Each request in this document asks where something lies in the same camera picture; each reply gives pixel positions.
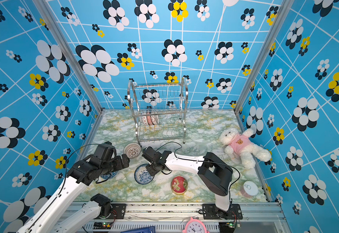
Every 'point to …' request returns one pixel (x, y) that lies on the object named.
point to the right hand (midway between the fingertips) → (153, 167)
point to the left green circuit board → (102, 225)
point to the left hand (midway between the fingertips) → (125, 161)
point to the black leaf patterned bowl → (150, 122)
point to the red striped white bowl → (154, 119)
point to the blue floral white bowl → (142, 175)
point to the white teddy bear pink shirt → (240, 143)
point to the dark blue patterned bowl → (109, 175)
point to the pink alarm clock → (194, 225)
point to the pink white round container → (249, 189)
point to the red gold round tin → (179, 184)
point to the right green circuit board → (230, 224)
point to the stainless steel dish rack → (159, 110)
